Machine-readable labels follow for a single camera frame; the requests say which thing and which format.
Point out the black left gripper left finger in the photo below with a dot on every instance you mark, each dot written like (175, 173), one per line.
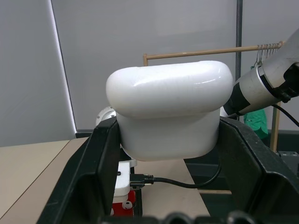
(93, 168)

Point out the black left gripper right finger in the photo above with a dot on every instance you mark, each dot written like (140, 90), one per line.
(252, 168)

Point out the white earbud charging case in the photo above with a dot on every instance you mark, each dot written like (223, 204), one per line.
(168, 109)

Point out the green garment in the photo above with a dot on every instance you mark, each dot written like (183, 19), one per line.
(255, 123)

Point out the white and red device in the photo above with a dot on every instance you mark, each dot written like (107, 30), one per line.
(119, 206)

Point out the white earbud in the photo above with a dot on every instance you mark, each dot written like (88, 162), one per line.
(127, 205)

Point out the wooden clothes rack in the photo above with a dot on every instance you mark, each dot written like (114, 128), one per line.
(187, 53)

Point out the dark vertical pole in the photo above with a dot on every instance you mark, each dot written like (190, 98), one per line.
(238, 23)

